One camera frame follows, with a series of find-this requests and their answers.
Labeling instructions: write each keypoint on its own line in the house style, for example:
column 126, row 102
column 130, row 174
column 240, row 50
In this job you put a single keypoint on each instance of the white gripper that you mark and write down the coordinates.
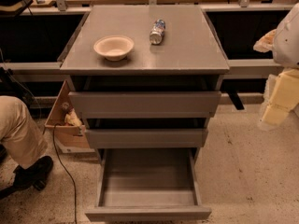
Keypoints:
column 287, row 44

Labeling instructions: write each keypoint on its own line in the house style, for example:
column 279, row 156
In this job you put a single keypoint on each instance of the grey bottom drawer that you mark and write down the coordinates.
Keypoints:
column 147, row 184

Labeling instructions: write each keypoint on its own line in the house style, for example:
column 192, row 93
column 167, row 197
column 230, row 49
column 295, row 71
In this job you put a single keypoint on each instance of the grey drawer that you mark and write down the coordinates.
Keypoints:
column 145, row 97
column 147, row 184
column 146, row 133

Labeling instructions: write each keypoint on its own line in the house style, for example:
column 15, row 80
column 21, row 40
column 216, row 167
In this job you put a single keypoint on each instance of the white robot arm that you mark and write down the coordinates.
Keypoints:
column 283, row 41

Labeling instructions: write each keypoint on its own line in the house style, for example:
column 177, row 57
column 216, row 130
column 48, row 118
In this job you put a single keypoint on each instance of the grey drawer cabinet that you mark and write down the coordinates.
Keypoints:
column 189, row 48

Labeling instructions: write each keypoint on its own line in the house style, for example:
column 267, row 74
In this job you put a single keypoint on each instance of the grey top drawer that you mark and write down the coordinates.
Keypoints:
column 145, row 97

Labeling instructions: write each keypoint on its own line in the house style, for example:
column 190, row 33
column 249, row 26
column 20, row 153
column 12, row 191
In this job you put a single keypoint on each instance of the grey middle drawer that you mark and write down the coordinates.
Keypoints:
column 146, row 133

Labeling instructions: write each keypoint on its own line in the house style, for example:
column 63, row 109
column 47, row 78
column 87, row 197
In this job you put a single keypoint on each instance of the crushed soda can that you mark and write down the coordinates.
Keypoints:
column 156, row 34

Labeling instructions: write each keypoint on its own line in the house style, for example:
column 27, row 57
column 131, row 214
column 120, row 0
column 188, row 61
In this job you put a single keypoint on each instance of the beige paper bowl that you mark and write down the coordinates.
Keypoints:
column 114, row 47

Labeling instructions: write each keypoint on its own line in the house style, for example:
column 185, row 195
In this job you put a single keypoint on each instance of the yellow toy in box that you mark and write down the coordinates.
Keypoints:
column 72, row 119

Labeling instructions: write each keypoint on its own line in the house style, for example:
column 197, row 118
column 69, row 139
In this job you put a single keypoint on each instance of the wooden box on floor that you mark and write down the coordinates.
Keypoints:
column 69, row 136

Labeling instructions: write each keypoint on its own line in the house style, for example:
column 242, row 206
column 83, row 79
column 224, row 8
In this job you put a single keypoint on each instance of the black shoe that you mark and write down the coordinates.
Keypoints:
column 35, row 176

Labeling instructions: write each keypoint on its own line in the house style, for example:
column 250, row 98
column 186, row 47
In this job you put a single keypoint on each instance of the person leg khaki trousers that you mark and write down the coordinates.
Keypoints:
column 19, row 133

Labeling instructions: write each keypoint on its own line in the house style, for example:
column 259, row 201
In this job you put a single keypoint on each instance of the grey metal frame rail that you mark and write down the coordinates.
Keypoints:
column 50, row 72

